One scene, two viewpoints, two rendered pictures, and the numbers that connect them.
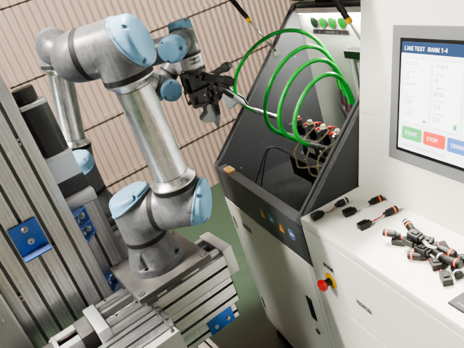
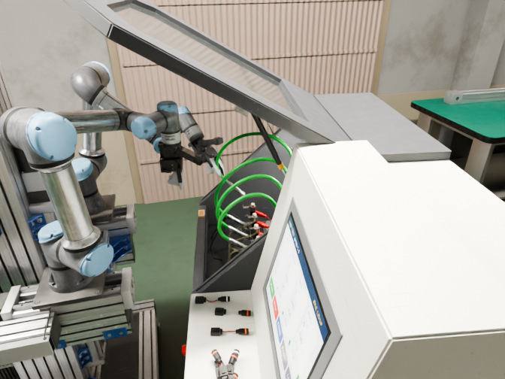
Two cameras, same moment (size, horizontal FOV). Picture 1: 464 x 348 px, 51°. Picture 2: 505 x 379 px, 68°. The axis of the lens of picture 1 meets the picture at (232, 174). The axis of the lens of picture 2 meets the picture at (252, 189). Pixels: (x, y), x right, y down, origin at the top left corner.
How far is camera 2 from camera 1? 0.71 m
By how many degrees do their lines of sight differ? 12
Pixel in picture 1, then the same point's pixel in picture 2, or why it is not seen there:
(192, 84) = (165, 153)
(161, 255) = (65, 280)
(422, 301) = not seen: outside the picture
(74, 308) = (13, 280)
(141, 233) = (53, 261)
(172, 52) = (139, 131)
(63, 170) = (36, 184)
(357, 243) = (198, 345)
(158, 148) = (62, 216)
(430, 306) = not seen: outside the picture
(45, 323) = not seen: outside the picture
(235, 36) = (314, 85)
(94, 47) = (16, 133)
